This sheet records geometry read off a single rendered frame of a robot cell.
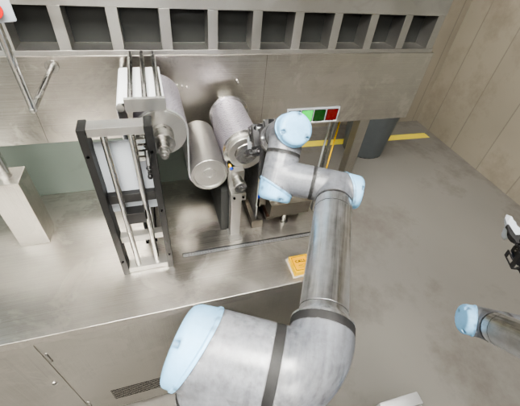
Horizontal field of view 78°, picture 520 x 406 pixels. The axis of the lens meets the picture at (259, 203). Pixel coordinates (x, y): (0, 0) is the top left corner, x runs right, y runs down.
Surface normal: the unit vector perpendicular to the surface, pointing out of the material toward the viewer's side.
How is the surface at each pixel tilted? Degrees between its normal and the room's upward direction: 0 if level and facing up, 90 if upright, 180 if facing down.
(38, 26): 90
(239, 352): 11
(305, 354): 7
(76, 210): 0
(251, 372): 33
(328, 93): 90
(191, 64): 90
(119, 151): 90
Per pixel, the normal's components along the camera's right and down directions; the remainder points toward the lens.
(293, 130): 0.27, 0.04
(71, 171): 0.28, 0.67
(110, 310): 0.08, -0.73
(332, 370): 0.53, -0.22
